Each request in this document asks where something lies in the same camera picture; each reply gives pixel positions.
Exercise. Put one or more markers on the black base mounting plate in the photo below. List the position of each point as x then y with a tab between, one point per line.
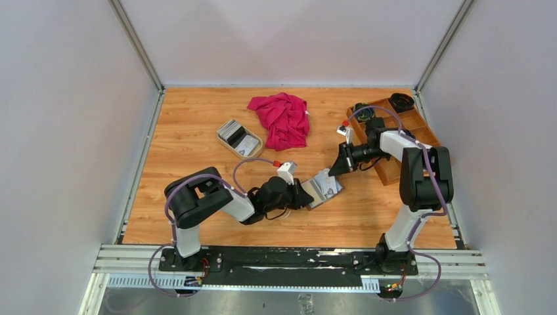
284	266

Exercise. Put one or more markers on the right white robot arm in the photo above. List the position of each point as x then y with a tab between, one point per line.
425	185

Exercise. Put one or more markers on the aluminium frame rail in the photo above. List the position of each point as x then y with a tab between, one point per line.
136	266

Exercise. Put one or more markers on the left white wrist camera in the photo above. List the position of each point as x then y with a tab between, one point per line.
286	171

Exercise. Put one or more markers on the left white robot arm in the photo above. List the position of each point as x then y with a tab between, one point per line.
193	199

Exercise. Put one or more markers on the crumpled pink cloth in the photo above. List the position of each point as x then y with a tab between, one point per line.
286	119

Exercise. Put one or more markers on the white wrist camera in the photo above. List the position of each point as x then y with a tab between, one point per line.
286	171
346	131

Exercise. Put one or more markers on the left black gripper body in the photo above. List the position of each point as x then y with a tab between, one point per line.
290	197

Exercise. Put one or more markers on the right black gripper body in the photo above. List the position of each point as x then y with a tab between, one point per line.
359	154

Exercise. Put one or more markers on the beige card tray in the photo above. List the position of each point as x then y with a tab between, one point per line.
240	141

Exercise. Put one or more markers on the white VIP credit card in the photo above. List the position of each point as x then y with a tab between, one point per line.
328	185

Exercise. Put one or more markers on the stack of credit cards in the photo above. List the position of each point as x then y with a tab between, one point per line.
237	134

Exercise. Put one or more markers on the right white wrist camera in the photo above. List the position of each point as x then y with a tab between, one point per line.
346	131

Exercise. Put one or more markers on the brown leather card holder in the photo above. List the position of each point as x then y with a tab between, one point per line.
310	186

